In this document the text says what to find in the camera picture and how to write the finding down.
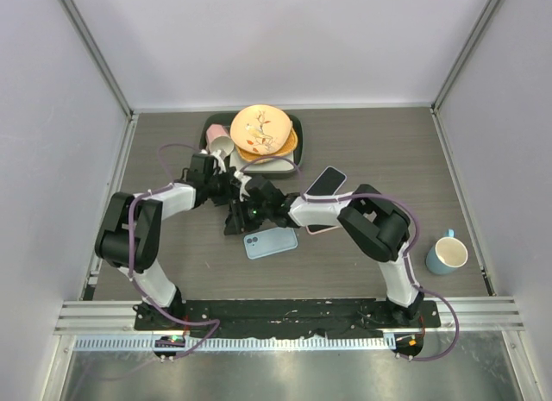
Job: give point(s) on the peach floral plate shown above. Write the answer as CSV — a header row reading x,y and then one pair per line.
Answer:
x,y
260,129

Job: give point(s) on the blue phone black screen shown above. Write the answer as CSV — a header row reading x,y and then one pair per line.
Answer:
x,y
325,181

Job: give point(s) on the light blue phone case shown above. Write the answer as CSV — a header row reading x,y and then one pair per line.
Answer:
x,y
269,242

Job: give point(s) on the pink mug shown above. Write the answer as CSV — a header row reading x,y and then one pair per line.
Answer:
x,y
218,139

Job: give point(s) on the pink phone case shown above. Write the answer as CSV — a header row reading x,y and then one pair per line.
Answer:
x,y
316,229

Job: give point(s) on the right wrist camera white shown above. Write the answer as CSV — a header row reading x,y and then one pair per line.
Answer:
x,y
241,181

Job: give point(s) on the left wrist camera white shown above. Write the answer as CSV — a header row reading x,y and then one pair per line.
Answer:
x,y
218,156

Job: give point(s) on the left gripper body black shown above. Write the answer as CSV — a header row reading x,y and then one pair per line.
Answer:
x,y
221,190

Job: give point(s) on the light blue cup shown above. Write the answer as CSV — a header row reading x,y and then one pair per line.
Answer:
x,y
447,255

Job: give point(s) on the white slotted cable duct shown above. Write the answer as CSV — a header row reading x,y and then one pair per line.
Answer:
x,y
103,343

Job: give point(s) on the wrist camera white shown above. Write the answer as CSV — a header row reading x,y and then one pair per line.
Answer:
x,y
241,181
218,156

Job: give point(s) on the white square plate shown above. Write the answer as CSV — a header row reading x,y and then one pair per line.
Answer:
x,y
271,166

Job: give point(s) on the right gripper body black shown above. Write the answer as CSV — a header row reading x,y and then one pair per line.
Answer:
x,y
254,216

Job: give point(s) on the lilac phone case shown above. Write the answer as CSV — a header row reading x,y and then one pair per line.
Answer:
x,y
343,179

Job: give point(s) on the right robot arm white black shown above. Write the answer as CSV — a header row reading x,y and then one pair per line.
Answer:
x,y
376,225

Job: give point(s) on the dark green tray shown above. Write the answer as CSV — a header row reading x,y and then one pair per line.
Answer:
x,y
225,118

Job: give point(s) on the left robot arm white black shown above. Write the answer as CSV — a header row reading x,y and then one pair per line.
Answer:
x,y
129,234

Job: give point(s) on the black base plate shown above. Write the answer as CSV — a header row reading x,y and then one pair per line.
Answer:
x,y
289,319

